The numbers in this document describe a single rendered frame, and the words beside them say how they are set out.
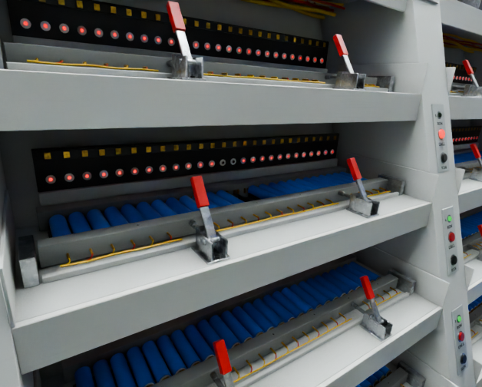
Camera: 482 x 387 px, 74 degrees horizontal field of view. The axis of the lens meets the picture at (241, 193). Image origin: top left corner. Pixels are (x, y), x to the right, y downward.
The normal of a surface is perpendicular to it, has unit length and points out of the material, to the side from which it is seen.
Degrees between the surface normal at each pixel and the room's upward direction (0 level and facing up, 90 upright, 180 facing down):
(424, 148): 90
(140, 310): 109
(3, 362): 90
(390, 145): 90
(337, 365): 19
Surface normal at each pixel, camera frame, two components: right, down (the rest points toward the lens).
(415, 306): 0.05, -0.95
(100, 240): 0.55, 0.29
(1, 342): 0.54, -0.03
